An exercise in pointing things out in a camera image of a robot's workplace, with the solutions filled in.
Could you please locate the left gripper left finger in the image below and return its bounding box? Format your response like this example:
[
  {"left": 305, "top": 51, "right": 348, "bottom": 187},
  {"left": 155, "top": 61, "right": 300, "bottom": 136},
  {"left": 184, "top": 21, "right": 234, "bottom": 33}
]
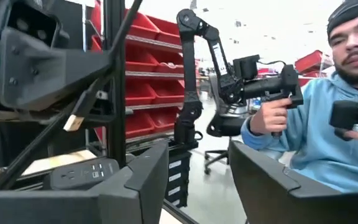
[{"left": 0, "top": 141, "right": 170, "bottom": 224}]

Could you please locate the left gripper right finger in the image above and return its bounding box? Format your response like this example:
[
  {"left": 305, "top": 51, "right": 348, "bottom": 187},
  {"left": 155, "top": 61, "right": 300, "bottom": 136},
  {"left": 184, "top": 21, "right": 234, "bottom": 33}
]
[{"left": 228, "top": 139, "right": 358, "bottom": 224}]

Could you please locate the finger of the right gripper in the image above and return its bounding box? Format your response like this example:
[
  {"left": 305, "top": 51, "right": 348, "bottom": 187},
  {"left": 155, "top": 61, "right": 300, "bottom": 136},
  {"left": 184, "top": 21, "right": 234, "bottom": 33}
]
[{"left": 0, "top": 29, "right": 111, "bottom": 111}]

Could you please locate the black USB cable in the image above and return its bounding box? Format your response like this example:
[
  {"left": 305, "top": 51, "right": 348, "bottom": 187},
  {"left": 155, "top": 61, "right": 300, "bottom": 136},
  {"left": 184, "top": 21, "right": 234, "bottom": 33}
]
[{"left": 63, "top": 0, "right": 144, "bottom": 133}]

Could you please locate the small black power strip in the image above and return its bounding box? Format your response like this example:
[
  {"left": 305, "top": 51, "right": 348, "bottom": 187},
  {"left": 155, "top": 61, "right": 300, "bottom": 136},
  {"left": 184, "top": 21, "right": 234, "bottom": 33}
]
[{"left": 43, "top": 157, "right": 121, "bottom": 191}]

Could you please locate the person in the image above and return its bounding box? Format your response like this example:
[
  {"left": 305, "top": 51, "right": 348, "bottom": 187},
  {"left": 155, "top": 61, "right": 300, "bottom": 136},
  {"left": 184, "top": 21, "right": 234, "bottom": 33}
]
[{"left": 240, "top": 0, "right": 358, "bottom": 194}]

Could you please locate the black labelled electronics box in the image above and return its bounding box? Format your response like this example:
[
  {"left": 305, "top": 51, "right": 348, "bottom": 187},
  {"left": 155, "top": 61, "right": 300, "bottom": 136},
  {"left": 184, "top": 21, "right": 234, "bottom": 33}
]
[{"left": 164, "top": 149, "right": 195, "bottom": 208}]

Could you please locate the black office chair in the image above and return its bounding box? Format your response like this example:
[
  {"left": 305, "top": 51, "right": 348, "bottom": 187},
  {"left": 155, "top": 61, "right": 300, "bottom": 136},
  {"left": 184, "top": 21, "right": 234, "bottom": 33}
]
[{"left": 203, "top": 110, "right": 253, "bottom": 175}]

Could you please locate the red bin shelf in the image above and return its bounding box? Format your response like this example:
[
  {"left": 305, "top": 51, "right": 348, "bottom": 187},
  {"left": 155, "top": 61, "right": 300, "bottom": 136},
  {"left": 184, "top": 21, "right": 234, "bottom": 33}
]
[{"left": 87, "top": 0, "right": 198, "bottom": 147}]

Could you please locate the red storage bin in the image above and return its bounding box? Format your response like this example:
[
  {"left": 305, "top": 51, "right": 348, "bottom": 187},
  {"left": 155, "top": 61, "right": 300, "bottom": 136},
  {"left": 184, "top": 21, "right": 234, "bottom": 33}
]
[{"left": 293, "top": 49, "right": 335, "bottom": 86}]

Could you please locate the black knit cap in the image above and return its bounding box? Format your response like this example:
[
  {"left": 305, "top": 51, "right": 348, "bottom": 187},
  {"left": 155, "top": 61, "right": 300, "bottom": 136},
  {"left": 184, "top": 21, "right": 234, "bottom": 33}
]
[{"left": 326, "top": 0, "right": 358, "bottom": 37}]

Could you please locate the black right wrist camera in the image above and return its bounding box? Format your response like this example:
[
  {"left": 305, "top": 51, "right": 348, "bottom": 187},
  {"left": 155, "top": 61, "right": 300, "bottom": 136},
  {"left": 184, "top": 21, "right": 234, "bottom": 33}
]
[{"left": 0, "top": 0, "right": 71, "bottom": 43}]

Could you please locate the black leader arm handle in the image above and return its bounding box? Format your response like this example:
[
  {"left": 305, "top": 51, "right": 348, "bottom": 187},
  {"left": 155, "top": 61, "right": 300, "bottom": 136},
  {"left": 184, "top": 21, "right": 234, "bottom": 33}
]
[{"left": 329, "top": 99, "right": 358, "bottom": 141}]

